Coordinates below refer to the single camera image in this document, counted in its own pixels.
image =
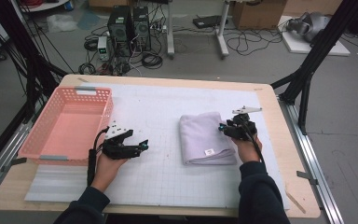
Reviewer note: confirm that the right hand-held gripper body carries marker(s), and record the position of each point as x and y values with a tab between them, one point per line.
240	127

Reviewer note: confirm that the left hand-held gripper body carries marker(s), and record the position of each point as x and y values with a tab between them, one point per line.
116	146

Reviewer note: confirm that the lilac printed blanket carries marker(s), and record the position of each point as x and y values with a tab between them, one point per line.
202	140

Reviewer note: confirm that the pink plastic basket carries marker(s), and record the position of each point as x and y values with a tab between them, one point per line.
62	133

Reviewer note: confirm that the person's right hand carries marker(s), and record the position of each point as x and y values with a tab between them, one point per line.
247	151

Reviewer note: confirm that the person's left hand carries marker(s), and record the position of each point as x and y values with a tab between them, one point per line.
107	172

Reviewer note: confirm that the white grid mat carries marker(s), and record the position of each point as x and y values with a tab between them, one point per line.
161	102

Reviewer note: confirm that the grey power supply unit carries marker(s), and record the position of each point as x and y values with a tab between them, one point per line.
103	46

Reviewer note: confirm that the thin wooden stick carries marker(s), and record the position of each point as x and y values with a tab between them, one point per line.
295	200

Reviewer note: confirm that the white floor board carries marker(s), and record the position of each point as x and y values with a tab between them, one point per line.
298	46

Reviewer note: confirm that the black flat device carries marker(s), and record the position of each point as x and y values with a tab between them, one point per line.
208	21

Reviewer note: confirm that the black computer tower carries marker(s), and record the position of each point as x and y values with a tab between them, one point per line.
119	28
141	28

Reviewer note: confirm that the brown cardboard box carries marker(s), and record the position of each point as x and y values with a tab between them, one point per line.
108	2
258	14

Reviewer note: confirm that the grey headset device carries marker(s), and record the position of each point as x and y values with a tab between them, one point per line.
310	25

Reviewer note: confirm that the clear plastic bag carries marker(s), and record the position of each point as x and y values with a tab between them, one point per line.
60	23

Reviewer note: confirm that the beige cardboard box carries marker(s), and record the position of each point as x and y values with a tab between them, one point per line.
310	6

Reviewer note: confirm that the round white table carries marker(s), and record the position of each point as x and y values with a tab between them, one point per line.
43	6

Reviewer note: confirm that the aluminium rail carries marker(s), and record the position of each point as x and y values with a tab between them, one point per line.
6	155
309	155

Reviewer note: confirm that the grey metal bracket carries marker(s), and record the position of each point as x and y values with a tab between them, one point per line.
17	161
306	175

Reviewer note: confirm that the white desk frame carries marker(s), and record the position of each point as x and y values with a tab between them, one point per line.
170	31

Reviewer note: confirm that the black metal frame stand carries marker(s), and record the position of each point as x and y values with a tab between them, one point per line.
323	42
34	68

